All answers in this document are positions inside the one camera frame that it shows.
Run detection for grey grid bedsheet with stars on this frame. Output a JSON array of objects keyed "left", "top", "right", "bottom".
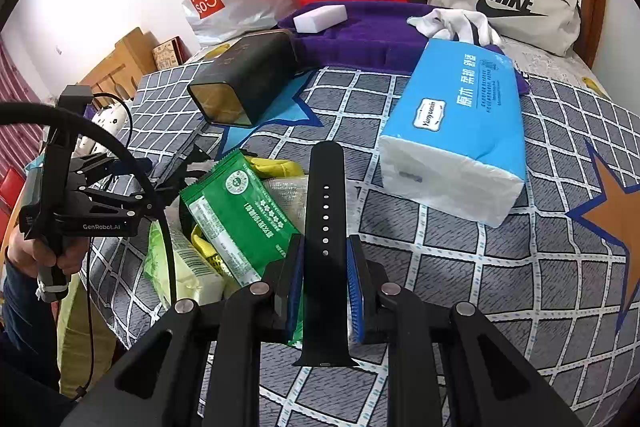
[{"left": 80, "top": 57, "right": 640, "bottom": 427}]

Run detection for wooden headboard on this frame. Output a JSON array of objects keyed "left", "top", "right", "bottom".
[{"left": 580, "top": 0, "right": 608, "bottom": 70}]

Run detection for thin black cable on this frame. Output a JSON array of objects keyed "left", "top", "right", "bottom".
[{"left": 75, "top": 93, "right": 136, "bottom": 400}]

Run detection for blue tissue pack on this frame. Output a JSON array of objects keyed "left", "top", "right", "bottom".
[{"left": 376, "top": 38, "right": 527, "bottom": 229}]

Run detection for green wipes packet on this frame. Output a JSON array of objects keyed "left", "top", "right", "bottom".
[{"left": 179, "top": 148, "right": 307, "bottom": 349}]

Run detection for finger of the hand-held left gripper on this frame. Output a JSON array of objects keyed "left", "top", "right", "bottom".
[
  {"left": 142, "top": 144, "right": 213, "bottom": 220},
  {"left": 72, "top": 154, "right": 153, "bottom": 188}
]

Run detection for polka dot plush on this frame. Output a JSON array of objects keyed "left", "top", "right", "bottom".
[{"left": 90, "top": 102, "right": 133, "bottom": 158}]

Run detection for purple plush cloth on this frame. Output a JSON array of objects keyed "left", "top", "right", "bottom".
[{"left": 276, "top": 1, "right": 531, "bottom": 95}]

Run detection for yellow green cloth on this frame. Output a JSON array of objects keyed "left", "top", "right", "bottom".
[{"left": 57, "top": 277, "right": 118, "bottom": 398}]

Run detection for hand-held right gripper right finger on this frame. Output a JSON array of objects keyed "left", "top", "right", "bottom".
[{"left": 346, "top": 234, "right": 586, "bottom": 427}]

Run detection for thick black cable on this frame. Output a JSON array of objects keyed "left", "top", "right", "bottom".
[{"left": 0, "top": 103, "right": 178, "bottom": 308}]

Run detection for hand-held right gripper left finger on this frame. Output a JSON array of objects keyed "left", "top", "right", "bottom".
[{"left": 60, "top": 234, "right": 307, "bottom": 427}]

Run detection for pale green packet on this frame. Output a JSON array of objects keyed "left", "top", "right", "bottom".
[{"left": 142, "top": 219, "right": 226, "bottom": 308}]

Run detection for white box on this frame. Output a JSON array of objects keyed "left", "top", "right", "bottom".
[{"left": 293, "top": 4, "right": 348, "bottom": 34}]

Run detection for black watch strap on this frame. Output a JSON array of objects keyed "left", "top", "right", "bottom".
[{"left": 291, "top": 141, "right": 360, "bottom": 369}]

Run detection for red object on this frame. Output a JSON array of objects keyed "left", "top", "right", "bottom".
[{"left": 0, "top": 167, "right": 26, "bottom": 212}]

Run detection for wooden headboard furniture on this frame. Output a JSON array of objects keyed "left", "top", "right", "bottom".
[{"left": 77, "top": 27, "right": 161, "bottom": 100}]

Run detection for striped curtain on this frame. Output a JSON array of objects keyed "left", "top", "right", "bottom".
[{"left": 0, "top": 37, "right": 46, "bottom": 178}]

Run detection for small patterned box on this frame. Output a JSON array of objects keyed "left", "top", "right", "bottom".
[{"left": 152, "top": 37, "right": 193, "bottom": 68}]

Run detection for white gloves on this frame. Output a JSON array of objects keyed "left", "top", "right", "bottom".
[{"left": 406, "top": 8, "right": 503, "bottom": 50}]

